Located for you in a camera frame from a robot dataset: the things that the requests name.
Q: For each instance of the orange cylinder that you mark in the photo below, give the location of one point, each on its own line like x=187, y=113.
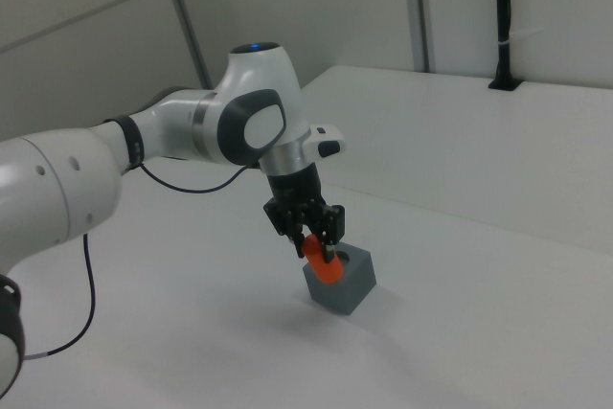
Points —
x=322, y=265

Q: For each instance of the grey partition frame post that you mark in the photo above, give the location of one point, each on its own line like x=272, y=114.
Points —
x=189, y=21
x=422, y=11

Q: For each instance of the black pole with base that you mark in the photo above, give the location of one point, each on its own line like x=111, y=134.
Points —
x=504, y=21

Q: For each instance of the grey block with round hole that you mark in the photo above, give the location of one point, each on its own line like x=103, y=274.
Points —
x=354, y=284

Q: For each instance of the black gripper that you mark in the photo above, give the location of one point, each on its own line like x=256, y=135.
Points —
x=292, y=186

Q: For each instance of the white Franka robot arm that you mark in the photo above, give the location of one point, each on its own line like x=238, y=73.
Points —
x=48, y=179

